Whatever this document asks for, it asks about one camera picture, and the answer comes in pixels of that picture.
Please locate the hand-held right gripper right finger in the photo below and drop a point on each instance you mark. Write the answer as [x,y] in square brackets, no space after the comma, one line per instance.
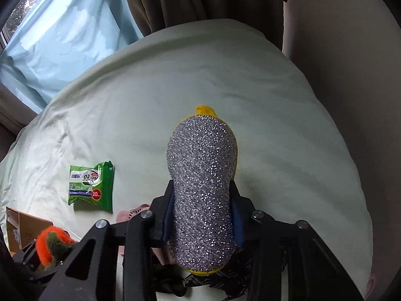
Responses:
[236,223]

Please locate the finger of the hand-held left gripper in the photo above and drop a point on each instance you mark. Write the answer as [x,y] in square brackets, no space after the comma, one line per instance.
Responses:
[26,257]

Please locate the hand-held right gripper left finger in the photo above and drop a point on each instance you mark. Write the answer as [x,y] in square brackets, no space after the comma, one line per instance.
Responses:
[168,213]

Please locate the silver glitter scrub sponge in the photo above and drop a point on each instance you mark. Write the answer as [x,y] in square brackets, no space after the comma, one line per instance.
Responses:
[200,188]

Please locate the pink soft cloth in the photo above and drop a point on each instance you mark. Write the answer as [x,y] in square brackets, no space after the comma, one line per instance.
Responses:
[131,214]

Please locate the orange green plush toy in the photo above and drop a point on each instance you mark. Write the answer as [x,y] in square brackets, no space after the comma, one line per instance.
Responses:
[53,244]

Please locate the brown cardboard box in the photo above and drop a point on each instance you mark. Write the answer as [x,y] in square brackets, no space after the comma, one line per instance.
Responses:
[26,227]

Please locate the black patterned cloth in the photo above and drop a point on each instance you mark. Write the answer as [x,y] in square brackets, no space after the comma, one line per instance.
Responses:
[238,269]

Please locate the green wet wipes packet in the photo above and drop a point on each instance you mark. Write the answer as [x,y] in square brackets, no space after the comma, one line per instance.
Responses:
[91,186]

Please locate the pale green bed sheet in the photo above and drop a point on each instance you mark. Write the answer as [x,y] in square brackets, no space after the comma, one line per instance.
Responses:
[203,78]

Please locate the small pink object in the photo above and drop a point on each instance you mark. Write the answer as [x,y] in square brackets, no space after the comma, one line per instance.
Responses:
[370,285]

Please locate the light blue curtain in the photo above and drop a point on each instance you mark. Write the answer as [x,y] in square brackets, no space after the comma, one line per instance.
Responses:
[72,37]

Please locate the brown curtain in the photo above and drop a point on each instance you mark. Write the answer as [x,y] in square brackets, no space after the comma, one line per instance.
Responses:
[200,0]

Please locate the window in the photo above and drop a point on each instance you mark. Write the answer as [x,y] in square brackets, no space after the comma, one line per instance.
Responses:
[18,12]

